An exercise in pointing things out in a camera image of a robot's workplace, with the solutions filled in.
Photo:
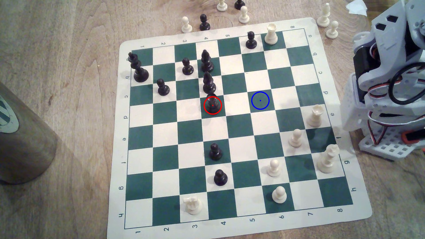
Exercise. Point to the black rook chess piece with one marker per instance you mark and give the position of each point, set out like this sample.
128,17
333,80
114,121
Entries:
212,105

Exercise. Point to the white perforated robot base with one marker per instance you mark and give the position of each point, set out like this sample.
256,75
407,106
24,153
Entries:
391,147

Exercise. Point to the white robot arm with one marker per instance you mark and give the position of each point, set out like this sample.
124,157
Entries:
398,39

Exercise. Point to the green white chess board mat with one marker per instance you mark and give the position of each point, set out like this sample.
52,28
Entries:
239,126

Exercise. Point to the black bishop chess piece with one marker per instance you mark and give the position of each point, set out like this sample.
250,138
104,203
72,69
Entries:
207,64
209,86

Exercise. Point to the black pawn chess piece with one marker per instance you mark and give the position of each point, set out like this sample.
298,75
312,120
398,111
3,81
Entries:
239,4
163,89
251,42
187,68
215,153
204,25
220,179

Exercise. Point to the white pawn chess piece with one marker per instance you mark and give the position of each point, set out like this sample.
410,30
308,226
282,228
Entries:
244,17
279,196
186,27
222,6
295,140
332,31
274,170

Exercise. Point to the black king chess piece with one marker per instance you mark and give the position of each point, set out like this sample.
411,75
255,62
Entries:
140,74

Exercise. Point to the white knight chess piece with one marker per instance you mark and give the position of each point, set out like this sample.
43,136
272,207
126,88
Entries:
193,206

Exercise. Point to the white rook chess piece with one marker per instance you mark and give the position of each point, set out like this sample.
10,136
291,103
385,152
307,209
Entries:
271,35
315,118

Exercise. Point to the white king chess piece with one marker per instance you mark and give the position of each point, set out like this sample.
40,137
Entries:
327,162

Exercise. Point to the white bishop chess piece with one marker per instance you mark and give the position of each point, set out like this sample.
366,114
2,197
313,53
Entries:
323,20

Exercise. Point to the white paper scrap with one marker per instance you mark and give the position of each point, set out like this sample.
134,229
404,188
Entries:
357,7

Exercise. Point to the brown cylinder with sticker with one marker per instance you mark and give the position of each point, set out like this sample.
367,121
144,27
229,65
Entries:
23,149

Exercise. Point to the orange plastic part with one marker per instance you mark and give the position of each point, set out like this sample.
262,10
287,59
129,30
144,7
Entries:
411,137

